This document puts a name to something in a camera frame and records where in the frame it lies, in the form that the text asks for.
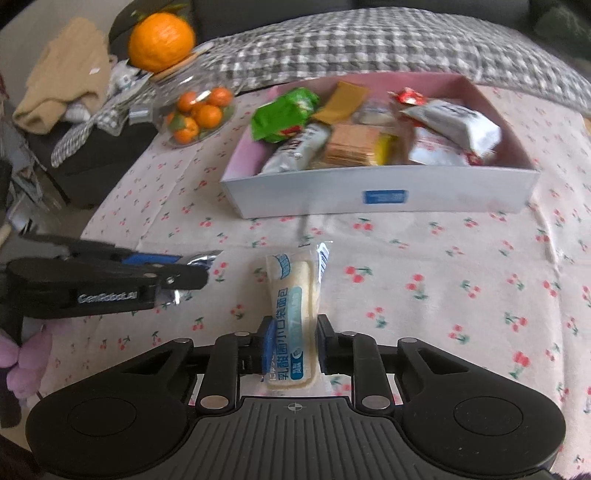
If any cherry print tablecloth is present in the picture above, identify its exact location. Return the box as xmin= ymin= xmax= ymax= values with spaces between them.
xmin=41 ymin=78 xmax=591 ymax=476

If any glass jar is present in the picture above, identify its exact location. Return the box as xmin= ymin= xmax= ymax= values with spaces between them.
xmin=129 ymin=53 xmax=238 ymax=148

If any grey checkered quilt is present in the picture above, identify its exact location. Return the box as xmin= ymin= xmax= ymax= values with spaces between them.
xmin=185 ymin=13 xmax=591 ymax=123

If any orange yellow snack packet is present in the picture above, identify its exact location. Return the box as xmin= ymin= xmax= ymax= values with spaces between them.
xmin=314 ymin=82 xmax=370 ymax=125

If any white foil snack packet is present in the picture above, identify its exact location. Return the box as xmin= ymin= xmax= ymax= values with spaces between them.
xmin=399 ymin=99 xmax=502 ymax=155

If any pink cardboard box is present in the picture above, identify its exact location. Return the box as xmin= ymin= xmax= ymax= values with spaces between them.
xmin=219 ymin=74 xmax=541 ymax=217

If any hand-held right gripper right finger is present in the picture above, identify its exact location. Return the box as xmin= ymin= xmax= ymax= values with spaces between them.
xmin=315 ymin=315 xmax=472 ymax=415

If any grey plaid sofa cover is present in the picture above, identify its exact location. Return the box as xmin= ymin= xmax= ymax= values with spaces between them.
xmin=51 ymin=88 xmax=158 ymax=169

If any clear bread packet blue label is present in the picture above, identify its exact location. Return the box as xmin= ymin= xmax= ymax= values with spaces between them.
xmin=358 ymin=99 xmax=402 ymax=127
xmin=254 ymin=240 xmax=334 ymax=395

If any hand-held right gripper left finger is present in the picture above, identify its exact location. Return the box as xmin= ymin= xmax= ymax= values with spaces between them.
xmin=117 ymin=316 xmax=277 ymax=415

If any green snack packet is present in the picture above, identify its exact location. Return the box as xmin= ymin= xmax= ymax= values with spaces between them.
xmin=250 ymin=88 xmax=321 ymax=144

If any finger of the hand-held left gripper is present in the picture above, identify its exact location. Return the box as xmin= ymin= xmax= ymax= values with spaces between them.
xmin=154 ymin=266 xmax=210 ymax=293
xmin=18 ymin=233 xmax=184 ymax=267

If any cork jar lid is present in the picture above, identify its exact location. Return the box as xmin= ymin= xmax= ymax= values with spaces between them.
xmin=150 ymin=53 xmax=199 ymax=82

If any person's left forearm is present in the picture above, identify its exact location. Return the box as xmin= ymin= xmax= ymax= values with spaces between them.
xmin=0 ymin=330 xmax=52 ymax=398

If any silver foil snack packet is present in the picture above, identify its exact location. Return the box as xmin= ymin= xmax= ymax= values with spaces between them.
xmin=157 ymin=249 xmax=225 ymax=305

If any cluster of small mandarins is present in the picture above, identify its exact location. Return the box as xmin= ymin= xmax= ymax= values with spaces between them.
xmin=166 ymin=88 xmax=234 ymax=144

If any beige cloth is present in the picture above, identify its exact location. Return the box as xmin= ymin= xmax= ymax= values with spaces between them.
xmin=13 ymin=21 xmax=112 ymax=134

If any white printed garment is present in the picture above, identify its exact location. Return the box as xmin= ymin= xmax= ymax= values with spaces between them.
xmin=65 ymin=58 xmax=153 ymax=125

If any large orange with leaves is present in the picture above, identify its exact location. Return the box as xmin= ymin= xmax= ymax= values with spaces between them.
xmin=128 ymin=4 xmax=196 ymax=75

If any clear wafer biscuit packet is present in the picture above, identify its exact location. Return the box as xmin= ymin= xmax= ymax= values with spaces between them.
xmin=318 ymin=124 xmax=398 ymax=168

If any pink wafer packet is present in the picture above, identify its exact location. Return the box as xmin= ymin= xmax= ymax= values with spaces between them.
xmin=409 ymin=129 xmax=485 ymax=167

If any small red snack packet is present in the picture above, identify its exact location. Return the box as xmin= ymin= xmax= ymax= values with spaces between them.
xmin=388 ymin=88 xmax=430 ymax=109

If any green branch print pillow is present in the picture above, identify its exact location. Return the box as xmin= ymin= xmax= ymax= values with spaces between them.
xmin=529 ymin=0 xmax=591 ymax=44

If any dark grey sofa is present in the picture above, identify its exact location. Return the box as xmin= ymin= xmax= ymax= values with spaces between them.
xmin=28 ymin=0 xmax=591 ymax=208

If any silver cookie packet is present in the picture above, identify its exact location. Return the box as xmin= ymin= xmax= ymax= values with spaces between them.
xmin=261 ymin=122 xmax=332 ymax=174

